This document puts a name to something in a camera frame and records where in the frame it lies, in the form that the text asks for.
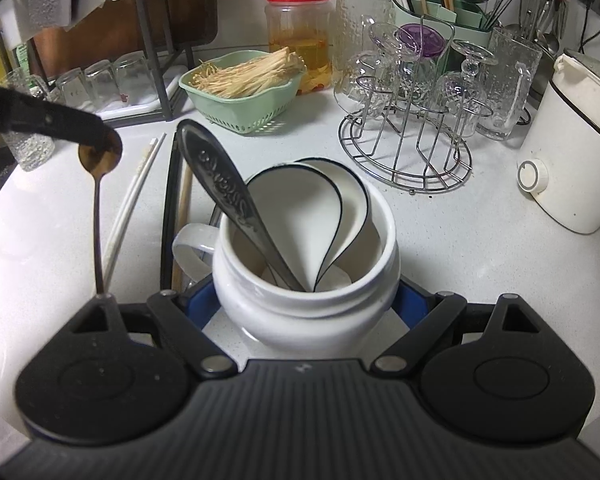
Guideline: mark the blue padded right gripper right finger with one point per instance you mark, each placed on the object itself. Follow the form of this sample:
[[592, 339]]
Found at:
[[413, 303]]

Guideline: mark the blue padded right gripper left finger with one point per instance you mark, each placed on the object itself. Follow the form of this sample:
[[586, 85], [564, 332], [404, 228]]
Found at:
[[198, 302]]

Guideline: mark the white ceramic jar with handle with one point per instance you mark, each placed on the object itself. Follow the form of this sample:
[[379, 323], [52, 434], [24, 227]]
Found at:
[[314, 325]]

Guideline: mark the white ceramic soup spoon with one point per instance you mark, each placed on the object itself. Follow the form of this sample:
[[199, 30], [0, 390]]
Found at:
[[355, 248], [301, 208]]

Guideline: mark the copper coloured small spoon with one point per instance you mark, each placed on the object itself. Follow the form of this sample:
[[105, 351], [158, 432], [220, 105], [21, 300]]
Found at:
[[97, 164]]

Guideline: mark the embossed stainless steel spoon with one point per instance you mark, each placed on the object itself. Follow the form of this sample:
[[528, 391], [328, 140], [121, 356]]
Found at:
[[216, 172]]

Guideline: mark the small upturned drinking glass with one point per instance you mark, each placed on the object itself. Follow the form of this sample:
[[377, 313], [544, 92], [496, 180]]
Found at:
[[73, 87]]

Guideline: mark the wooden chopstick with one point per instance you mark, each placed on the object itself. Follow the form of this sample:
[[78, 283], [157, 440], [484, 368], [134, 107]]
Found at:
[[182, 219]]

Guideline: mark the steel cleaver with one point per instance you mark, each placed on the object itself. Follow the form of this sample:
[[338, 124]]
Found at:
[[21, 20]]

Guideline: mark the green plastic basket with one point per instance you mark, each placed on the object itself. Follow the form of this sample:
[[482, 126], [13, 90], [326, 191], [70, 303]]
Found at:
[[242, 115]]

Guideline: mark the wooden cutting board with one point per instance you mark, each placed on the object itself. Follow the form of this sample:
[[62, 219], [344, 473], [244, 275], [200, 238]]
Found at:
[[114, 29]]

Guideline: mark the white electric cooker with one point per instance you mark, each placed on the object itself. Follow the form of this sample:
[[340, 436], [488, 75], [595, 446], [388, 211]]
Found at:
[[558, 164]]

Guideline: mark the bundle of dried noodles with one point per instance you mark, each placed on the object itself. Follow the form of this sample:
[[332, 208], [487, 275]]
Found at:
[[248, 78]]

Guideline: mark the textured glass mug right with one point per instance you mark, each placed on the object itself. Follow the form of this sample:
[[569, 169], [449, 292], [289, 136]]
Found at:
[[507, 83]]

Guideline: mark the purple lid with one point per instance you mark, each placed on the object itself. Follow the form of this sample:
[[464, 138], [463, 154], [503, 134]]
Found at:
[[431, 43]]

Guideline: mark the textured glass pitcher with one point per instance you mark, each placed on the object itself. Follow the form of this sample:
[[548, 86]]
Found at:
[[355, 58]]

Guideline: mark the green utensil holder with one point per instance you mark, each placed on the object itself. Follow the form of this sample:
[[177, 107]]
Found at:
[[464, 19]]

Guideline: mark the red lidded plastic jar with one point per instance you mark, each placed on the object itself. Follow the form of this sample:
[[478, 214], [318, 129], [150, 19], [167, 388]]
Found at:
[[303, 26]]

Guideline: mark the black dish rack frame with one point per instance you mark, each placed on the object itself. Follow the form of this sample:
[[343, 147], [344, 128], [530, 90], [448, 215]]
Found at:
[[116, 58]]

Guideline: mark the wire glass drying rack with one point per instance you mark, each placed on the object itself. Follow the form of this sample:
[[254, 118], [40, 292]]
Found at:
[[413, 130]]

